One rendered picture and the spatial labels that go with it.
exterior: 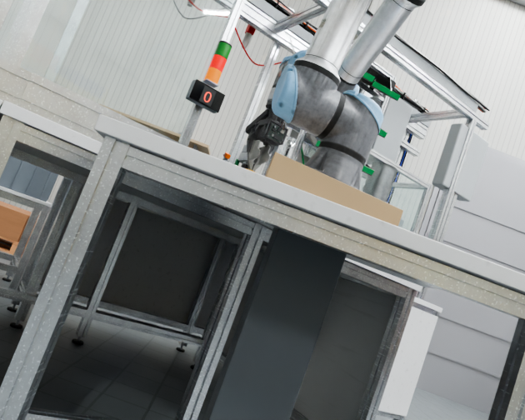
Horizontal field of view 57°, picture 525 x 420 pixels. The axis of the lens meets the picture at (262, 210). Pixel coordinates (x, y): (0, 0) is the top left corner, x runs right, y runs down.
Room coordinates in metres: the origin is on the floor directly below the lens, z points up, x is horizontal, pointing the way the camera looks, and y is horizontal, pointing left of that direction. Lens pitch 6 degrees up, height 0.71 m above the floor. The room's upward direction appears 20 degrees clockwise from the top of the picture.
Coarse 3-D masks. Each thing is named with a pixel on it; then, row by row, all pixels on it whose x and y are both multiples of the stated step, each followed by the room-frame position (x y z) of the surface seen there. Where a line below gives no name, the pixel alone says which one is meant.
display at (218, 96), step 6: (198, 84) 1.64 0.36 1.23; (204, 84) 1.65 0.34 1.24; (192, 90) 1.64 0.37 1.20; (198, 90) 1.65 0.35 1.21; (216, 90) 1.68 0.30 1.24; (192, 96) 1.64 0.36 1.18; (198, 96) 1.65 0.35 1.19; (216, 96) 1.68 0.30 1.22; (222, 96) 1.69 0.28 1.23; (216, 102) 1.68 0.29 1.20; (210, 108) 1.68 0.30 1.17; (216, 108) 1.69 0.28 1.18
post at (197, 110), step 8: (240, 0) 1.70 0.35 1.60; (232, 8) 1.70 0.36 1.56; (240, 8) 1.71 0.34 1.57; (232, 16) 1.70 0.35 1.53; (232, 24) 1.70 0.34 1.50; (224, 32) 1.69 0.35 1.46; (224, 40) 1.70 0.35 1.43; (192, 112) 1.70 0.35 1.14; (200, 112) 1.71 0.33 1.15; (192, 120) 1.70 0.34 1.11; (192, 128) 1.71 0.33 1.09; (184, 136) 1.70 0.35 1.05; (184, 144) 1.71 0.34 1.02
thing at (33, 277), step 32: (64, 192) 2.79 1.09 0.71; (64, 224) 2.52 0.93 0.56; (160, 224) 3.14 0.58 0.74; (32, 256) 2.77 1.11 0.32; (96, 256) 2.99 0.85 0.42; (128, 256) 3.08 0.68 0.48; (160, 256) 3.18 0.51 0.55; (192, 256) 3.28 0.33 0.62; (224, 256) 3.40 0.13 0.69; (32, 288) 2.52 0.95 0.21; (128, 288) 3.12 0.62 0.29; (160, 288) 3.22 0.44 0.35; (192, 288) 3.33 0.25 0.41; (160, 320) 3.21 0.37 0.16; (192, 320) 3.32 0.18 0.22
